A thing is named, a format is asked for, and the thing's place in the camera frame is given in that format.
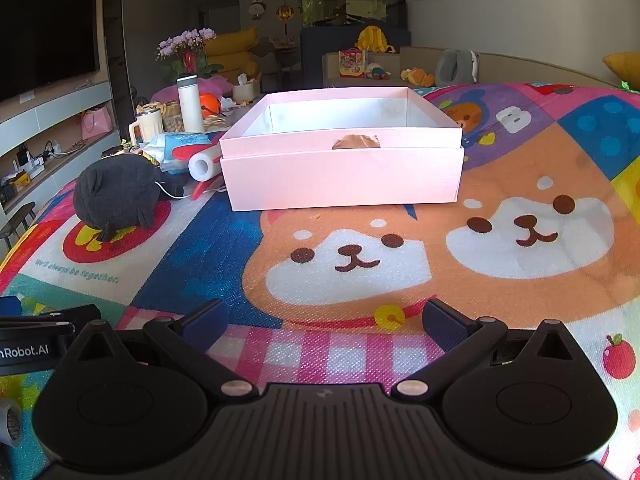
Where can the black plush toy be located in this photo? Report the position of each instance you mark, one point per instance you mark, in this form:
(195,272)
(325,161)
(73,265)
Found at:
(115,190)

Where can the yellow beanbag chair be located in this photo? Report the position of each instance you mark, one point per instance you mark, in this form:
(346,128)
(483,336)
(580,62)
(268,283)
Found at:
(232,52)

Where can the yellow cushion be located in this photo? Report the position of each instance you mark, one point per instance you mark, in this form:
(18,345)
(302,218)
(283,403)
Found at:
(625,67)

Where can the grey neck pillow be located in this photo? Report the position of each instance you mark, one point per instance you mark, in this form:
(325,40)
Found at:
(447,67)

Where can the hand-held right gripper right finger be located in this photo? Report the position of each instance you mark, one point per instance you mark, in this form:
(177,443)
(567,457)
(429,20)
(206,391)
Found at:
(445,322)

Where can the white colourful plush toy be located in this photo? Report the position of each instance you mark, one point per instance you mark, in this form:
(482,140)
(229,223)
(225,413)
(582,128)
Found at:
(377,71)

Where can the black television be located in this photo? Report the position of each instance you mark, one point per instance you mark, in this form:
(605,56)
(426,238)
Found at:
(45,40)

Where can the grey wall shelf unit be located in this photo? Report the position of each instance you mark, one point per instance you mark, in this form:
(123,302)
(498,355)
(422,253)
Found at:
(55,110)

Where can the colourful printed mat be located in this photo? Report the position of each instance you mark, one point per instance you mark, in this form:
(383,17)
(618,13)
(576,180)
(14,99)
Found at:
(350,270)

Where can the beige sofa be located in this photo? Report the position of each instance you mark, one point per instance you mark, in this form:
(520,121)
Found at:
(525,70)

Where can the hanging lantern decoration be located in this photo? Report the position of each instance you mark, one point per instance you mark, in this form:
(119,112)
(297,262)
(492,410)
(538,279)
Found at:
(284,12)

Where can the white power strip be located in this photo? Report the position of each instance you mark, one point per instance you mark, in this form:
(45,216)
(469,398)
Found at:
(37,160)

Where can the dark blue cabinet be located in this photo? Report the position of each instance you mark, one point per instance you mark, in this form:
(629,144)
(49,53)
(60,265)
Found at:
(325,47)

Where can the cartoon wall clock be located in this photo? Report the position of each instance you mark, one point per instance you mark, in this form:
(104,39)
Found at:
(256,9)

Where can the pink cardboard box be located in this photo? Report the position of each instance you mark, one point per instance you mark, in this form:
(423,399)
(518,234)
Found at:
(340,180)

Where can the blue wet wipes pack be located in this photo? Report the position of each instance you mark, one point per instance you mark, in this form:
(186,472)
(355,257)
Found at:
(182,142)

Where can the yellow backpack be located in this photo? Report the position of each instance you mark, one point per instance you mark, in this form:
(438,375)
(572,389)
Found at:
(372,39)

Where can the dark stool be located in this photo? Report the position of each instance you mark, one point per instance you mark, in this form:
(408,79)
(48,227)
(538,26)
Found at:
(17,220)

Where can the purple orchid plant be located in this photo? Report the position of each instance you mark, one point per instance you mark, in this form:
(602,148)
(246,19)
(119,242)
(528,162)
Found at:
(185,47)

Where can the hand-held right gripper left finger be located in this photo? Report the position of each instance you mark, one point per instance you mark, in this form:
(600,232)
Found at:
(205,320)

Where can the white tissue box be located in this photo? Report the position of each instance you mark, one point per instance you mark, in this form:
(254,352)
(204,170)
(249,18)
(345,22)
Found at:
(246,92)

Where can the white thermos bottle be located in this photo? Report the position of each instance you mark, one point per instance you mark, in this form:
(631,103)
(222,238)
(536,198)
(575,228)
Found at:
(191,105)

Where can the orange round toy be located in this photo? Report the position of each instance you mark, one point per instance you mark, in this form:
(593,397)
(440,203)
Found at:
(211,105)

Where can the orange plush toy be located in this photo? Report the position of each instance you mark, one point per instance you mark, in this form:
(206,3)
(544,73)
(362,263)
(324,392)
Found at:
(417,77)

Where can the clear snack jar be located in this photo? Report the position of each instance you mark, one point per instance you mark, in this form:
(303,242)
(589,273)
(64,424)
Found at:
(172,119)

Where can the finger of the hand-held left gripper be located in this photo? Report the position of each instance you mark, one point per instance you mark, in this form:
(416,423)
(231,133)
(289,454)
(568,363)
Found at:
(9,305)
(60,315)

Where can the pink handbag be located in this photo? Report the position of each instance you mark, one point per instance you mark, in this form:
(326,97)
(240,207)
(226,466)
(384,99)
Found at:
(96,122)

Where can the colourful gift bag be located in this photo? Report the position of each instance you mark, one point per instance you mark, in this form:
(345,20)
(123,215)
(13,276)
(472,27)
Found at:
(352,63)

